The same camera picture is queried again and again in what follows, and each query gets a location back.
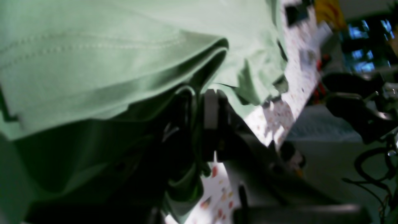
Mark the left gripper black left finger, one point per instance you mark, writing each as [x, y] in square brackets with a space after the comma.
[156, 177]

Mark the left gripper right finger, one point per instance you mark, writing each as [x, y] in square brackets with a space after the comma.
[297, 201]

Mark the green T-shirt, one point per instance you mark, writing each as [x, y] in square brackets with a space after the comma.
[81, 81]

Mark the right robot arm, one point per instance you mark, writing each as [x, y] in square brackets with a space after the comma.
[367, 101]

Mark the terrazzo patterned table cloth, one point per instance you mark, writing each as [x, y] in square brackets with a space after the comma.
[269, 72]

